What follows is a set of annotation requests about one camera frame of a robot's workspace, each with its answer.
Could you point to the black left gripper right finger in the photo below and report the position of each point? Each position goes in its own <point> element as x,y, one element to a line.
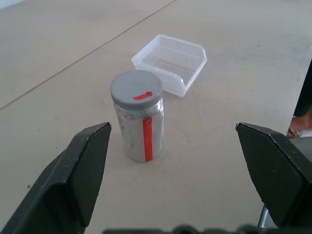
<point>275,175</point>

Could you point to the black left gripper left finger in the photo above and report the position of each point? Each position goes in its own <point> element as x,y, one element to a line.
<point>61,180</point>

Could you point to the grey-lidded jar with red stripe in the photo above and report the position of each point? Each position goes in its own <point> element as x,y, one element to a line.
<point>141,136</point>

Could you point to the grey plastic jar lid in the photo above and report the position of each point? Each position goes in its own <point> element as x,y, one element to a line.
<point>136,89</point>

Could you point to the clear plastic container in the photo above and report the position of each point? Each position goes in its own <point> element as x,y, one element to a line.
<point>170,64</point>

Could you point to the dark object beside table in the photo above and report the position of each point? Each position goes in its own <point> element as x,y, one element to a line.
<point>303,97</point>

